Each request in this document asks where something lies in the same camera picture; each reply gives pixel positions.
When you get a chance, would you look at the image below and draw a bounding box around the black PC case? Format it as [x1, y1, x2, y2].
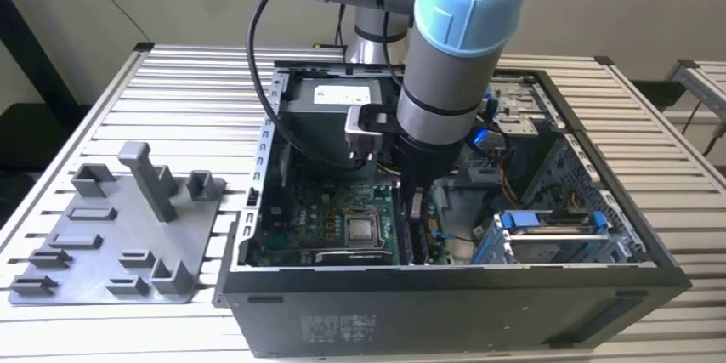
[210, 59, 694, 359]

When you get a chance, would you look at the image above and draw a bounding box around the RAM stick bare circuit board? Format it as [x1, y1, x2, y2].
[404, 209, 420, 265]

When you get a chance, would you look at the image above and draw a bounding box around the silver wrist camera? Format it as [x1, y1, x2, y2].
[343, 104, 393, 161]

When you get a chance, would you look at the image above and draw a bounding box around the black case fan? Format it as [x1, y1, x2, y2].
[264, 141, 297, 232]

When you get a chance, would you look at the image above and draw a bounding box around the metal disk bay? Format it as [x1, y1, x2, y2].
[472, 208, 645, 266]

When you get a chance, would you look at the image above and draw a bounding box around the grey optical drive cage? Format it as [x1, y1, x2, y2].
[435, 76, 560, 188]

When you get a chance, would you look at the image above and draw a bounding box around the blue plug data wire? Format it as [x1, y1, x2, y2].
[431, 230, 492, 245]

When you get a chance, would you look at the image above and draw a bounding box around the black slanted stand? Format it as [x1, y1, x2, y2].
[0, 0, 80, 126]

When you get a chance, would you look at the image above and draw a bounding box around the black box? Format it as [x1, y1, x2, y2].
[628, 79, 684, 114]

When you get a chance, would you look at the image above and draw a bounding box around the black camera cable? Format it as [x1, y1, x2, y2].
[244, 0, 373, 172]

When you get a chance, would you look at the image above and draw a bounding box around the green motherboard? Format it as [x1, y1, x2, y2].
[248, 181, 455, 269]

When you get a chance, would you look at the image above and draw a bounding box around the grey parts rack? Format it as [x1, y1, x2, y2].
[5, 139, 228, 308]

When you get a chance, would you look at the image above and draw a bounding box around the metal slat side table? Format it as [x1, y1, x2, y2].
[660, 59, 726, 126]

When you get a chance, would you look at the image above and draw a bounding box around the blue disk carrier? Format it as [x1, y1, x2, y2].
[473, 209, 616, 265]

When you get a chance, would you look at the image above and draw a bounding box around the silver power supply unit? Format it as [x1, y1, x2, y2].
[280, 77, 397, 180]

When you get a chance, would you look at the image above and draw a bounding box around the CPU socket metal frame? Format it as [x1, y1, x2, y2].
[337, 208, 388, 250]

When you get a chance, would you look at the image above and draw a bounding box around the black graphics card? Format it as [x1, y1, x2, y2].
[299, 249, 399, 268]

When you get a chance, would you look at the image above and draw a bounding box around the silver CPU chip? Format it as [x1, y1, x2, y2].
[345, 218, 380, 247]

